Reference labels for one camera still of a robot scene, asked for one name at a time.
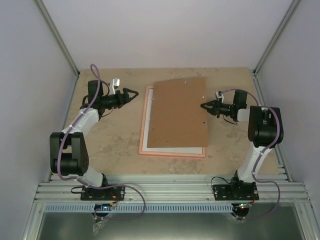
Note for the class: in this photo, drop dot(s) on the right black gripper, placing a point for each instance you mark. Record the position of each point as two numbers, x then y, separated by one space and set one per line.
216 108

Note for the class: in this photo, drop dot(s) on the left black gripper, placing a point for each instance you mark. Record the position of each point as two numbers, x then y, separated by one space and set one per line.
125 96

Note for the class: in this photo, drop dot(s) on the brown cardboard backing board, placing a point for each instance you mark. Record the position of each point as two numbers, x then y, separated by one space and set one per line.
176 118

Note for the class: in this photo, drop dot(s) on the pink wooden picture frame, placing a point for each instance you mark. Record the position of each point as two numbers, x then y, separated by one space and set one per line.
143 125

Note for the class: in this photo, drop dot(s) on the landscape photo print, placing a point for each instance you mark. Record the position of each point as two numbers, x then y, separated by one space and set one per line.
148 125

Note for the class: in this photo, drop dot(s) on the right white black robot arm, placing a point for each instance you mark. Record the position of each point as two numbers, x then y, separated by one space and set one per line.
264 132

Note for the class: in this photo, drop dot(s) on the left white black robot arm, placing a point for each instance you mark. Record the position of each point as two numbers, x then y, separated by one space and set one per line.
69 157

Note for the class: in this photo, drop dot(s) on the right controller circuit board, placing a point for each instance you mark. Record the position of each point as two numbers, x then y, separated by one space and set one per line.
243 205

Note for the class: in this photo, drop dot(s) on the controller circuit board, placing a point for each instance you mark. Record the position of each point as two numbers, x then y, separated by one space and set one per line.
243 205
104 206

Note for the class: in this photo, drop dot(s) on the left controller circuit board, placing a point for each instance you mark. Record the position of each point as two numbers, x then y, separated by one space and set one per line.
104 206

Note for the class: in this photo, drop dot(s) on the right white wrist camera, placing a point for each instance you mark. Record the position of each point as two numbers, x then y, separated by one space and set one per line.
219 96

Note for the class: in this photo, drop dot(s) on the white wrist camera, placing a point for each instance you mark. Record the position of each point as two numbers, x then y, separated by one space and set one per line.
219 96
114 84

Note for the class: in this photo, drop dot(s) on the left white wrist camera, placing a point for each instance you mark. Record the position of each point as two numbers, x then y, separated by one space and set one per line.
114 84

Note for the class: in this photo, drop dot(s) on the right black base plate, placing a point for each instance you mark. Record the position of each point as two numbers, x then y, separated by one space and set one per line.
225 192

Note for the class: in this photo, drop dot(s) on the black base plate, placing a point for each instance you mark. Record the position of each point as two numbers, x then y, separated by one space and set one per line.
225 192
113 194

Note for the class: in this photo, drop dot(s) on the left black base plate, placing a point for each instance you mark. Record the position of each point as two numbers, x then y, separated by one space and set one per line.
113 194

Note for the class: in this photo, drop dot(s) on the aluminium mounting rail bed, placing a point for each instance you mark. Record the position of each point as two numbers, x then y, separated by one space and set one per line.
176 188

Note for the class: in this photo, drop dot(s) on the slotted blue cable duct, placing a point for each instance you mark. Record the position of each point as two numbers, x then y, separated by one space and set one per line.
136 208

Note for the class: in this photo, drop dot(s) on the left aluminium corner post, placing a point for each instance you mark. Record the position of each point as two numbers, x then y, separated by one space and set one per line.
57 36

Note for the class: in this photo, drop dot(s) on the aluminium corner post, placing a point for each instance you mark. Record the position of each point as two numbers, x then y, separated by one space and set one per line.
57 36
277 34

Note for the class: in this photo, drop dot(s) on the right aluminium corner post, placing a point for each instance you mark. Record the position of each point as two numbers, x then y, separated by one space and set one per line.
277 34

